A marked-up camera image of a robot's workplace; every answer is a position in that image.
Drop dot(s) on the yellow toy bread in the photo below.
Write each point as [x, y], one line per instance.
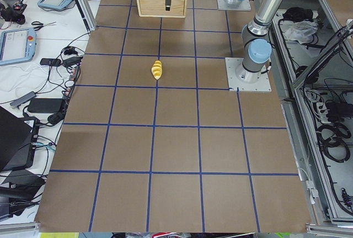
[157, 69]

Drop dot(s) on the lower wooden drawer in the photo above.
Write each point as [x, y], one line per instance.
[157, 8]

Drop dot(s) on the black handled scissors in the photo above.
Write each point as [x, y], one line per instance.
[37, 25]

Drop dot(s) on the crumpled white cloth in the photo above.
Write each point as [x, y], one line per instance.
[303, 32]

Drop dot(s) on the aluminium frame post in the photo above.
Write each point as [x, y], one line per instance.
[82, 0]

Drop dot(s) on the black laptop computer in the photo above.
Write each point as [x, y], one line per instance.
[18, 136]

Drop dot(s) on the black power adapter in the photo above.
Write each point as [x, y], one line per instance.
[45, 105]

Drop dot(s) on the near blue teach pendant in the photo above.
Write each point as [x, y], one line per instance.
[17, 46]

